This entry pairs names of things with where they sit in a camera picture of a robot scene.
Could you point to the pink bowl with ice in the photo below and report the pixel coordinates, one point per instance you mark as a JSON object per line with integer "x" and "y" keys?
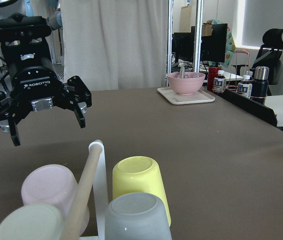
{"x": 188, "y": 85}

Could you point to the pink plastic cup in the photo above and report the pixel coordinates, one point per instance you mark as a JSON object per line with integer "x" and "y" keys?
{"x": 52, "y": 184}

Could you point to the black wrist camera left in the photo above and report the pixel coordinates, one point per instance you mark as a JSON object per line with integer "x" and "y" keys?
{"x": 24, "y": 38}

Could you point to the dark thermos bottle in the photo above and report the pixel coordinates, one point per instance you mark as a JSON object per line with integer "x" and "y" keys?
{"x": 260, "y": 84}

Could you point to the metal tongs in bowl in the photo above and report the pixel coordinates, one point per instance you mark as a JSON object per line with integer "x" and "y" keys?
{"x": 182, "y": 72}

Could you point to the aluminium frame post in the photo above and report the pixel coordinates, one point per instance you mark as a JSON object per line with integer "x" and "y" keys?
{"x": 184, "y": 26}

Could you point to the white cup holder rack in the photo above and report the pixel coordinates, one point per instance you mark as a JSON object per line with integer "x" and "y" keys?
{"x": 93, "y": 180}

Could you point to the grey cup on rack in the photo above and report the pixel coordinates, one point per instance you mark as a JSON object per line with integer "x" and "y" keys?
{"x": 137, "y": 216}

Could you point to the tea bottle right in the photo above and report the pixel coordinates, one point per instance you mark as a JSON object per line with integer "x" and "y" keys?
{"x": 244, "y": 87}

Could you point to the red canister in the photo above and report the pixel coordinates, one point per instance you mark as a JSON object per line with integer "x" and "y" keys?
{"x": 212, "y": 73}

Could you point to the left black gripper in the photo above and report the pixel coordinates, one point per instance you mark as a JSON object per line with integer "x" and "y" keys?
{"x": 35, "y": 86}

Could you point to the cream white cup on rack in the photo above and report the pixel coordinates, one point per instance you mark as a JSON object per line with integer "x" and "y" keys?
{"x": 40, "y": 221}

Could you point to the cream plastic tray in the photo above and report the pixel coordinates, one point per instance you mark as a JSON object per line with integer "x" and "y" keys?
{"x": 177, "y": 99}

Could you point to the grey office chair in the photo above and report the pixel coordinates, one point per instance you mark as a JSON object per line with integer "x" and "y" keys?
{"x": 269, "y": 54}

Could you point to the tea bottle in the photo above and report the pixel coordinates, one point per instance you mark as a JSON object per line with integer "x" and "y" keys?
{"x": 244, "y": 87}
{"x": 219, "y": 82}

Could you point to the tea bottle left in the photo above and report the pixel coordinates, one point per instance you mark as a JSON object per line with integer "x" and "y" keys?
{"x": 219, "y": 82}

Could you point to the yellow cup on rack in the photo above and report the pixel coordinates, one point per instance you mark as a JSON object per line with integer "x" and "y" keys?
{"x": 139, "y": 174}

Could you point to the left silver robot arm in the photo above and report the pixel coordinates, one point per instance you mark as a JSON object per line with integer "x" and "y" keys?
{"x": 31, "y": 83}

